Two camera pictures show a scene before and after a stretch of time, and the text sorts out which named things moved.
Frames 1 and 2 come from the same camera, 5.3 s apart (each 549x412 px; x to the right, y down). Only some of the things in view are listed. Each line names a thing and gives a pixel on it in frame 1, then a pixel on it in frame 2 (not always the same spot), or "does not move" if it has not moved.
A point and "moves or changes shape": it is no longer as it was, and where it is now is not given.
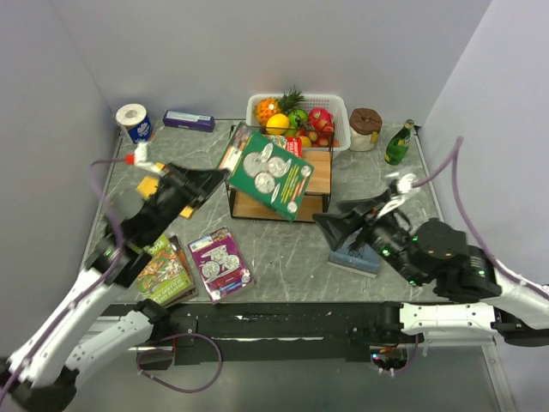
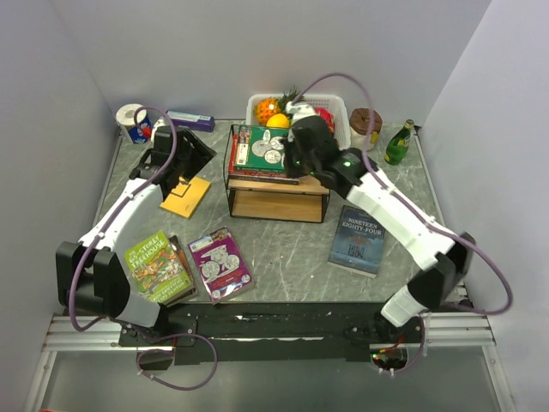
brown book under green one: x=194 y=293 does not move
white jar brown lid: x=364 y=124 does not move
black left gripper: x=196 y=184 to x=202 y=153
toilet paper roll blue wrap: x=135 y=118 does not move
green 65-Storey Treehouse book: x=165 y=275 does not move
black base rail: x=269 y=332 does not move
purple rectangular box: x=188 y=120 does not move
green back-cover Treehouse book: x=263 y=170 moves or changes shape
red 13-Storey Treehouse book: x=294 y=144 moves or changes shape
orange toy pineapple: x=266 y=107 does not move
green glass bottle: x=399 y=143 does not move
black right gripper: x=333 y=225 to x=292 y=172
